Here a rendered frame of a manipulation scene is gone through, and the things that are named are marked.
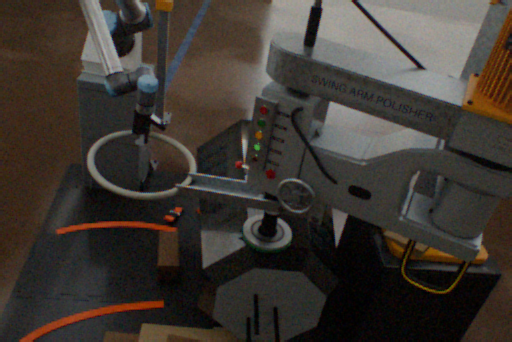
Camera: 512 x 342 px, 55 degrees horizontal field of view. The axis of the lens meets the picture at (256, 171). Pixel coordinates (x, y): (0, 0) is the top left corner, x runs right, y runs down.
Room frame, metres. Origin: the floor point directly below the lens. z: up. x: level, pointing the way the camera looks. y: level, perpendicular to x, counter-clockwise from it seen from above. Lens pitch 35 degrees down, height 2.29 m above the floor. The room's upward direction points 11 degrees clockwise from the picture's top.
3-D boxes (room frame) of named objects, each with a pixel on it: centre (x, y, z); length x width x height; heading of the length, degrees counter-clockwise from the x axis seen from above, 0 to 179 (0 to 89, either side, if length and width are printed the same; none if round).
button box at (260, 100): (1.53, 0.01, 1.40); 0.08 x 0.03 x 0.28; 71
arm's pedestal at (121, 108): (2.92, 1.02, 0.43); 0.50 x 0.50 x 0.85; 2
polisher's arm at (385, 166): (1.47, -0.46, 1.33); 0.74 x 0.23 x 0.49; 71
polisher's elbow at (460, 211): (1.40, -0.72, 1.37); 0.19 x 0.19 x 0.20
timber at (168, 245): (2.14, 0.44, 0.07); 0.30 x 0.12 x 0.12; 14
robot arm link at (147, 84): (2.05, 0.57, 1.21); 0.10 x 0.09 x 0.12; 20
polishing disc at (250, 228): (1.61, -0.09, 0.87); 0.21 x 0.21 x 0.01
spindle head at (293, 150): (1.59, -0.17, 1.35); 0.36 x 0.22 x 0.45; 71
